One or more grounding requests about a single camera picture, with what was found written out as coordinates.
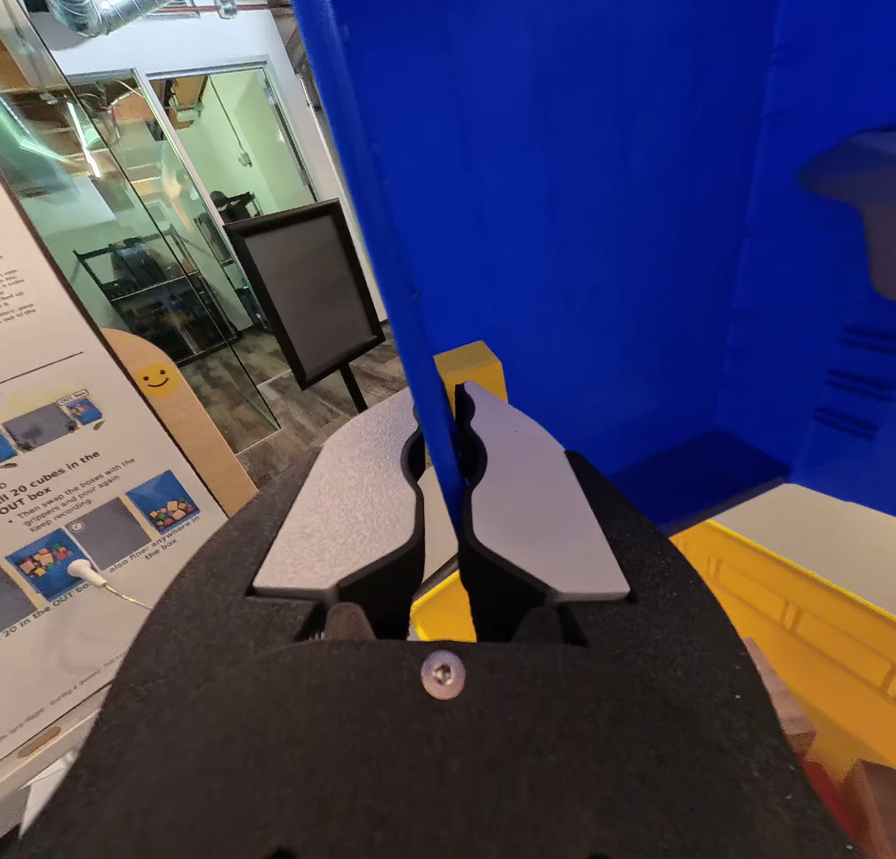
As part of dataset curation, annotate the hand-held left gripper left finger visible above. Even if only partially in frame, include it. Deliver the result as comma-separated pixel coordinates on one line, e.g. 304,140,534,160
251,388,428,640

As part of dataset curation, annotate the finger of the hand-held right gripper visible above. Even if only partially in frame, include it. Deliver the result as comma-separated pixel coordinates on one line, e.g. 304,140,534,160
798,127,896,300

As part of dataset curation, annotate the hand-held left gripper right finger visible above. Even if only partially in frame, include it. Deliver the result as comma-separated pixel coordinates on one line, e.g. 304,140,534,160
454,380,632,643

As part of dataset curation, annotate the yellow plastic box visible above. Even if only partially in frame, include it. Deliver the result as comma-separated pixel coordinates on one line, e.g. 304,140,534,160
409,341,896,825

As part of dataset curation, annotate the blue plastic box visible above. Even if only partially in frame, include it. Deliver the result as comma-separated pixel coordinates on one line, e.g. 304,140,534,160
280,0,896,545

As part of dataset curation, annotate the pile of wooden cubes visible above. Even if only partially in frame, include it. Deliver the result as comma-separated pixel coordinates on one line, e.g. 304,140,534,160
742,635,896,859

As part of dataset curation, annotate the black framed sign stand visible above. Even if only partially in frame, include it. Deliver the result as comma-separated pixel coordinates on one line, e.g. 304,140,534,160
224,199,387,415

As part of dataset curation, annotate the white instruction poster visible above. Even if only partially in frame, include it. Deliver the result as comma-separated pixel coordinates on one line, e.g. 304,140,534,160
0,173,232,762

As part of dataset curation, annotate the black shelf rack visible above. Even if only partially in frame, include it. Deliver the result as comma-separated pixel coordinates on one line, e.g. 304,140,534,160
73,232,235,366

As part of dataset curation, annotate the glass partition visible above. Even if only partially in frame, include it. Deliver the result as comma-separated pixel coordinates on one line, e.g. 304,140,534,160
0,0,330,454

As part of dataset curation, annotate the white plug with thin wire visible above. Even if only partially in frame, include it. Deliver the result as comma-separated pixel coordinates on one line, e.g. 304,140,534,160
68,558,154,611

